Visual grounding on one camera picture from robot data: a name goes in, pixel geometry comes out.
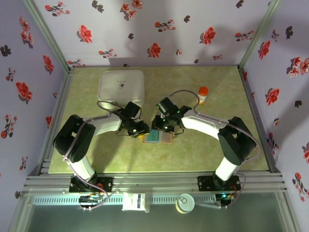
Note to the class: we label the teal credit card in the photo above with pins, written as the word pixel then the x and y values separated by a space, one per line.
pixel 152 137

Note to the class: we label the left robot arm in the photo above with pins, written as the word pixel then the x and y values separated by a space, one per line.
pixel 74 142

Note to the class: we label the orange cap pill bottle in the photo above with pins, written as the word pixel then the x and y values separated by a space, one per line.
pixel 203 95

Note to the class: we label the white pill case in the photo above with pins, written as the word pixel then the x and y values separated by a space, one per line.
pixel 120 84

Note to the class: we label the white paper pack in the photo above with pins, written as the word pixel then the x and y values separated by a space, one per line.
pixel 132 201

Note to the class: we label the tin can with pull tab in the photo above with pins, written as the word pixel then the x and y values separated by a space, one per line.
pixel 185 203

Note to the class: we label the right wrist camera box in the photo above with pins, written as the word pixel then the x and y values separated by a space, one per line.
pixel 166 105

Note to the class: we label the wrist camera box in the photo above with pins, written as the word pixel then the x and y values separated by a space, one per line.
pixel 132 110
pixel 166 105

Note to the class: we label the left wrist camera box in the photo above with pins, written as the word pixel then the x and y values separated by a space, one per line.
pixel 132 110

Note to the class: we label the aluminium cross rail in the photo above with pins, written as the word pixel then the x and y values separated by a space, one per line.
pixel 157 180

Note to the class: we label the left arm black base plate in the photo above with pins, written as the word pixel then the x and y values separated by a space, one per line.
pixel 106 184

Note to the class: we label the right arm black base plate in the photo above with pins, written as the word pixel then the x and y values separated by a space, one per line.
pixel 205 184

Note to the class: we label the pale upright bracket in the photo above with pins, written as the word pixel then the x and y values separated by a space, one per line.
pixel 147 203

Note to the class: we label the aluminium side rail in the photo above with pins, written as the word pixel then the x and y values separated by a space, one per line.
pixel 252 106
pixel 64 96

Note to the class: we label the aluminium corner post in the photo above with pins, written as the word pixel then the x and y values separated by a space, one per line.
pixel 46 31
pixel 256 38

